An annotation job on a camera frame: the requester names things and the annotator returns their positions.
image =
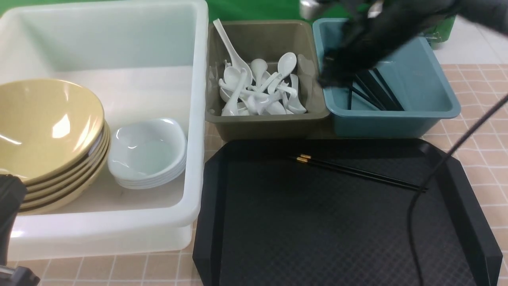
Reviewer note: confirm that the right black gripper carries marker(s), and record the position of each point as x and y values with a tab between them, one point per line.
365	41

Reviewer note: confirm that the white square dish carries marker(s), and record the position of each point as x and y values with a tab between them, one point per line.
147	149

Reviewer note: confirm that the tan noodle bowl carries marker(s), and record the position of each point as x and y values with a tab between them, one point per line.
46	125

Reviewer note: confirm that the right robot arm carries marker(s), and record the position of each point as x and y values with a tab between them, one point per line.
488	13

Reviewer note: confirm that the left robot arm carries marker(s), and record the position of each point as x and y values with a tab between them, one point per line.
12	193

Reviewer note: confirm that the bottom stacked tan bowl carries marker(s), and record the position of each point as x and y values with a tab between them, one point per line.
64	195

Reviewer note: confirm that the stacked tan bowl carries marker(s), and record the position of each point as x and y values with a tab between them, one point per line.
64	195
64	189
41	193
82	165

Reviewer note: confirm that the top stacked tan bowl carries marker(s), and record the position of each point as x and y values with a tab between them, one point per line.
82	165

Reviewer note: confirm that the black chopsticks in bin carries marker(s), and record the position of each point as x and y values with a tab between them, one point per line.
373	88

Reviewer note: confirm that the blue chopstick bin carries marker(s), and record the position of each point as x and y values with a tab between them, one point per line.
418	81

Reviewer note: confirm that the green cloth backdrop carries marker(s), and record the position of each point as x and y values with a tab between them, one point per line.
235	10

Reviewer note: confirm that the white soup spoon upright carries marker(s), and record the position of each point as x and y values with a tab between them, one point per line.
285	66

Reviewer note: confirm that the olive brown spoon bin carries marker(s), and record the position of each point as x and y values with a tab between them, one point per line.
268	40

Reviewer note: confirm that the white soup spoon pile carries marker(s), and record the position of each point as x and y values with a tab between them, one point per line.
255	100

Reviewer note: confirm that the long white soup spoon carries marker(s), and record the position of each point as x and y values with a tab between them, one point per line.
236	61

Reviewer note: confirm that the black serving tray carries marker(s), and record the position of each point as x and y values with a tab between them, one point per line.
267	220

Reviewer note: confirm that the large white plastic bin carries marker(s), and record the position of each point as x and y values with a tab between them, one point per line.
144	59

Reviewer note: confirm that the top stacked white dish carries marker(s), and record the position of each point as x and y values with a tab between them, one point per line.
165	177

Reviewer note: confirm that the lower stacked white dishes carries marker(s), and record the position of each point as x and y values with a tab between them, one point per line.
140	187

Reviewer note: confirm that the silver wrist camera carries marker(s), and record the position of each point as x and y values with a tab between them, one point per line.
313	9

